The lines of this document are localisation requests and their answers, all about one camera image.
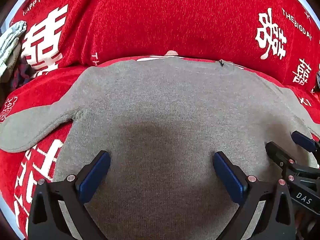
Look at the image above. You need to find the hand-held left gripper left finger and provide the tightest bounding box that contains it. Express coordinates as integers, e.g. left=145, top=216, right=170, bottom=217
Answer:
left=27, top=150, right=112, bottom=240

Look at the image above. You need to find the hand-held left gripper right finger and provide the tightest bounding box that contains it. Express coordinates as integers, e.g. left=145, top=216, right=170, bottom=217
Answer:
left=212, top=151, right=297, bottom=240

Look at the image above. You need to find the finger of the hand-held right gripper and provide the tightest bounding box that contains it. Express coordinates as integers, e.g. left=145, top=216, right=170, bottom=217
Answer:
left=291, top=131, right=320, bottom=153
left=265, top=141, right=299, bottom=178

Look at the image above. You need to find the grey knit sweater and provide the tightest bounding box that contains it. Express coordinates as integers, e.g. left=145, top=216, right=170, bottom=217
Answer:
left=0, top=56, right=318, bottom=240

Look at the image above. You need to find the dark plaid cloth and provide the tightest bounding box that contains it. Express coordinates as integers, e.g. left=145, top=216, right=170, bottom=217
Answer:
left=11, top=60, right=35, bottom=90

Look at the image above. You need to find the brown-grey cloth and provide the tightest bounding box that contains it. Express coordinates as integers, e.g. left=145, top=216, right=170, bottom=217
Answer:
left=0, top=40, right=23, bottom=84

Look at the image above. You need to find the light striped cloth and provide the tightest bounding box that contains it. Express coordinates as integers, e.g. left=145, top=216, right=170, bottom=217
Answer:
left=0, top=21, right=27, bottom=75

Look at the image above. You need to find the red printed blanket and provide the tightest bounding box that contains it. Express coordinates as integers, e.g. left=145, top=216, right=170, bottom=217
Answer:
left=0, top=0, right=320, bottom=240

